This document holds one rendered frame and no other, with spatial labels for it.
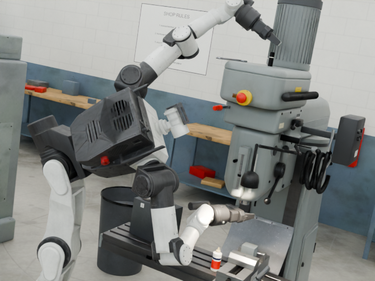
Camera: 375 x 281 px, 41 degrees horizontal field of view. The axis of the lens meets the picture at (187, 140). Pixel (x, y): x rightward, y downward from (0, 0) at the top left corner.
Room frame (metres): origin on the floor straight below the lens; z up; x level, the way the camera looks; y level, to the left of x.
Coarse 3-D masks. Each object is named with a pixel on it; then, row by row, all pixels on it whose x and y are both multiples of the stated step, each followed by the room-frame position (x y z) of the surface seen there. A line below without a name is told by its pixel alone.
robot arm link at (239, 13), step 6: (228, 0) 2.15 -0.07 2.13; (234, 0) 2.15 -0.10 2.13; (240, 0) 2.15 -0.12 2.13; (246, 0) 2.20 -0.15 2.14; (252, 0) 2.21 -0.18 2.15; (228, 6) 2.16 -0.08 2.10; (234, 6) 2.14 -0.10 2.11; (240, 6) 2.18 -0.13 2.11; (246, 6) 2.17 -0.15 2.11; (228, 12) 2.21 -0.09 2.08; (234, 12) 2.18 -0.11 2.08; (240, 12) 2.16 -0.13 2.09; (246, 12) 2.15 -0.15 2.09; (240, 18) 2.16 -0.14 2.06
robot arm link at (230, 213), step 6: (222, 204) 2.10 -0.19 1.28; (228, 204) 2.16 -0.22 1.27; (222, 210) 2.05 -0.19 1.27; (228, 210) 2.08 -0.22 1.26; (234, 210) 2.10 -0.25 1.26; (240, 210) 2.10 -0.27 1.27; (222, 216) 2.04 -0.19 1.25; (228, 216) 2.06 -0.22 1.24; (234, 216) 2.08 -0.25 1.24; (240, 216) 2.08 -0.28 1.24; (222, 222) 2.04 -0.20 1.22
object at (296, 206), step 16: (304, 144) 2.51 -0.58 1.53; (320, 144) 2.54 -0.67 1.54; (288, 192) 2.45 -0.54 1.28; (304, 192) 2.43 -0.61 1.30; (240, 208) 2.56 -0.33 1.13; (256, 208) 2.53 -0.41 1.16; (272, 208) 2.49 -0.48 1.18; (288, 208) 2.45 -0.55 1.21; (304, 208) 2.44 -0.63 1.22; (288, 224) 2.44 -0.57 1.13; (304, 224) 2.46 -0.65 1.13; (304, 240) 2.48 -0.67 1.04; (288, 256) 2.43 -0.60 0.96; (304, 256) 2.53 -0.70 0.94; (288, 272) 2.44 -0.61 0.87; (304, 272) 2.59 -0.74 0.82
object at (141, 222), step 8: (136, 200) 2.40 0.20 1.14; (144, 200) 2.39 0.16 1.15; (136, 208) 2.40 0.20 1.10; (144, 208) 2.37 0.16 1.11; (176, 208) 2.35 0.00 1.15; (136, 216) 2.39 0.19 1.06; (144, 216) 2.37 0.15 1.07; (176, 216) 2.35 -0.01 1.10; (136, 224) 2.39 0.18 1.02; (144, 224) 2.36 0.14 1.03; (136, 232) 2.38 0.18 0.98; (144, 232) 2.36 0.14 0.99; (152, 232) 2.33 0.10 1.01; (152, 240) 2.33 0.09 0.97
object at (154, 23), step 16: (144, 16) 7.45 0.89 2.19; (160, 16) 7.33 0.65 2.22; (176, 16) 7.22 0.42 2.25; (192, 16) 7.11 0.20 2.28; (144, 32) 7.44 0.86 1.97; (160, 32) 7.32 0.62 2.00; (208, 32) 6.98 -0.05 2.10; (144, 48) 7.42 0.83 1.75; (208, 48) 6.97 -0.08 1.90; (176, 64) 7.17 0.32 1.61; (192, 64) 7.06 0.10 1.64
